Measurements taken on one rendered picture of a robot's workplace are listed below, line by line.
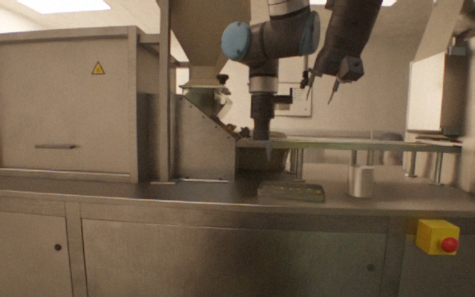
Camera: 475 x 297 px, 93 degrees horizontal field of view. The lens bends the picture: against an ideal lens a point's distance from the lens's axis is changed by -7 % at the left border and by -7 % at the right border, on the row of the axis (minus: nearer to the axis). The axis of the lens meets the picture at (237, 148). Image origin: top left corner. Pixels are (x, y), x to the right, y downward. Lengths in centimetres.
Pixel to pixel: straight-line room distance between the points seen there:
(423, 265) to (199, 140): 80
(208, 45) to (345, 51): 60
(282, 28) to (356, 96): 457
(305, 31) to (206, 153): 55
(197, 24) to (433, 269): 107
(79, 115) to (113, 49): 27
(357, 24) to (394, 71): 502
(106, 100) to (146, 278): 61
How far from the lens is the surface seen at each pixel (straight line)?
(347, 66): 44
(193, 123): 92
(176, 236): 74
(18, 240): 104
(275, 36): 59
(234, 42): 63
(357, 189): 83
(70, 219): 88
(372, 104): 521
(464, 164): 115
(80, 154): 105
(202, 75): 98
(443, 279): 94
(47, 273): 102
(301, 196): 74
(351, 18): 47
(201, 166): 92
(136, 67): 91
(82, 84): 104
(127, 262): 84
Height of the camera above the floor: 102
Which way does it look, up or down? 6 degrees down
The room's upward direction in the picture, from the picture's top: 1 degrees clockwise
